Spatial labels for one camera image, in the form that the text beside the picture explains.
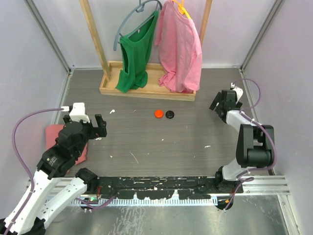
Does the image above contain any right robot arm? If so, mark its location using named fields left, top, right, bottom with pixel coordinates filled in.
left=209, top=87, right=275, bottom=193

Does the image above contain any pink t-shirt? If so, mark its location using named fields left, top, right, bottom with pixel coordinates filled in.
left=155, top=0, right=202, bottom=93

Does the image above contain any orange earbud case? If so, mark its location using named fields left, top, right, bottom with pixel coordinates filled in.
left=154, top=110, right=164, bottom=118

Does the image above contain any white cable duct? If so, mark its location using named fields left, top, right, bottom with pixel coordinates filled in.
left=73, top=195, right=218, bottom=207

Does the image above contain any red folded cloth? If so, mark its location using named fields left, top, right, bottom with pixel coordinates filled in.
left=37, top=121, right=90, bottom=179

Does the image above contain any purple cable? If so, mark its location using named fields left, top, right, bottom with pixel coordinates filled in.
left=3, top=107, right=117, bottom=233
left=224, top=78, right=277, bottom=211

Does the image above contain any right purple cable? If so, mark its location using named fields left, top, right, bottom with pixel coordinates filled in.
left=224, top=78, right=277, bottom=211

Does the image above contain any grey-blue hanger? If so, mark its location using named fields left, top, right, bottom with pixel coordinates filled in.
left=113, top=0, right=163, bottom=51

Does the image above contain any yellow hanger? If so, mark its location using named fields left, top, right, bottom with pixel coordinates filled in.
left=172, top=0, right=191, bottom=19

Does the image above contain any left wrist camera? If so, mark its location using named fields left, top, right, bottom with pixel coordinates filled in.
left=61, top=102, right=90, bottom=123

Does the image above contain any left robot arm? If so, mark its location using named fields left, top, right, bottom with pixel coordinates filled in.
left=0, top=114, right=107, bottom=235

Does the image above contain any wooden clothes rack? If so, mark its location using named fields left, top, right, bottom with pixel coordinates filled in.
left=79, top=0, right=212, bottom=101

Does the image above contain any green t-shirt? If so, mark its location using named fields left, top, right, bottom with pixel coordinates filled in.
left=116, top=11, right=159, bottom=93

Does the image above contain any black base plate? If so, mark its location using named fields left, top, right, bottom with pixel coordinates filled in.
left=97, top=176, right=239, bottom=200

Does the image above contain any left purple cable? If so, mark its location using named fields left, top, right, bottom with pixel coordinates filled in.
left=3, top=107, right=117, bottom=233

